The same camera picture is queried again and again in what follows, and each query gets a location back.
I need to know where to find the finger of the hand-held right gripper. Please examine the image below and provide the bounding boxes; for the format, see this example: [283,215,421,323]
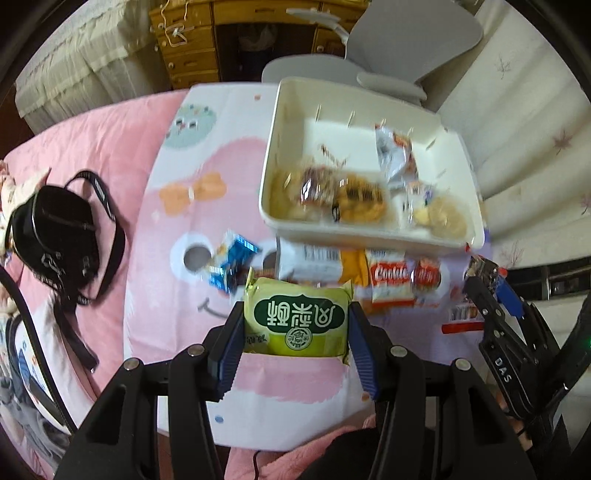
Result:
[463,256,539,418]
[492,268,561,370]

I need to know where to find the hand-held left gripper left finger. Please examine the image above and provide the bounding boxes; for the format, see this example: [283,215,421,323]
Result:
[54,302,245,480]

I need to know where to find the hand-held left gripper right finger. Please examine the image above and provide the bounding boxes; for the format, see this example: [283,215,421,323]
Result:
[347,302,539,480]

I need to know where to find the red white snack packet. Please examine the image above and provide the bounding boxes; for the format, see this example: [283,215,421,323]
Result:
[441,302,485,336]

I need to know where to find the green snack packet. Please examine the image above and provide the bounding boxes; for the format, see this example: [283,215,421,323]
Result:
[242,268,354,366]

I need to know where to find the white red cookie packet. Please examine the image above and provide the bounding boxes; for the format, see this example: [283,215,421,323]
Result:
[367,251,417,309]

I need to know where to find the orange snack packet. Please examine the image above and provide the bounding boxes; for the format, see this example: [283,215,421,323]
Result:
[339,249,371,288]

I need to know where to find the blue snack packet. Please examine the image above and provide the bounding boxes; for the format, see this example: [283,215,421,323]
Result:
[205,231,262,294]

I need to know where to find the clear yellow cake packet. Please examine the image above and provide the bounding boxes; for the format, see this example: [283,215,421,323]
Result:
[413,194,470,239]

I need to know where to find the white barcode snack packet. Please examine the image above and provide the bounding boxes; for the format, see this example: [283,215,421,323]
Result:
[276,237,345,282]

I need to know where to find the white purple snack packet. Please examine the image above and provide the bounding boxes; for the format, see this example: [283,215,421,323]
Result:
[405,181,437,209]

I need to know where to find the orange cracker packet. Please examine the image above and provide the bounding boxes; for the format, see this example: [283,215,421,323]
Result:
[330,173,389,223]

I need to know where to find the clear nut mix packet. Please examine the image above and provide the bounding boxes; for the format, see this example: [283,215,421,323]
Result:
[298,164,343,208]

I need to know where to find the white packet with red picture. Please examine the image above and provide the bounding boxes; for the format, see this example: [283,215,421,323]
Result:
[374,127,419,184]

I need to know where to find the white plastic storage bin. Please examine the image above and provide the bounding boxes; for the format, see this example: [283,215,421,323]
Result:
[259,78,485,256]

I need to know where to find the black shoulder bag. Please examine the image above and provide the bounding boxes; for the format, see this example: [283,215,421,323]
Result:
[11,171,128,371]

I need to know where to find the person's dark clothing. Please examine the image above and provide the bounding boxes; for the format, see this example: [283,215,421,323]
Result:
[295,427,385,480]

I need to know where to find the white floral curtain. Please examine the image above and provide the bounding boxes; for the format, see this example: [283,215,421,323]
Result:
[425,0,591,274]

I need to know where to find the cartoon printed tablecloth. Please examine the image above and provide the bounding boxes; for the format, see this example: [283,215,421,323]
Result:
[122,82,495,451]

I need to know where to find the cartoon printed pillow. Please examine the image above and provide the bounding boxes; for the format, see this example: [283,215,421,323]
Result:
[0,305,80,445]

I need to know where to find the grey office chair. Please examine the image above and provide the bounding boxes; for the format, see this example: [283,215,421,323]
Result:
[261,0,484,112]

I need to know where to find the wooden desk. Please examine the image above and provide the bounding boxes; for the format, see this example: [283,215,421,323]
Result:
[148,0,371,91]

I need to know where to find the waste bin with bag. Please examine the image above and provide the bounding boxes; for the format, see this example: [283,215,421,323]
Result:
[238,23,279,52]

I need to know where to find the thick black cable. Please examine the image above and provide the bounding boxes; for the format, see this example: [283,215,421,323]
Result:
[0,265,77,435]

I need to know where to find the white charger cable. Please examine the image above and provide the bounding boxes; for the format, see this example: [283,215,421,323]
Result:
[154,0,191,48]

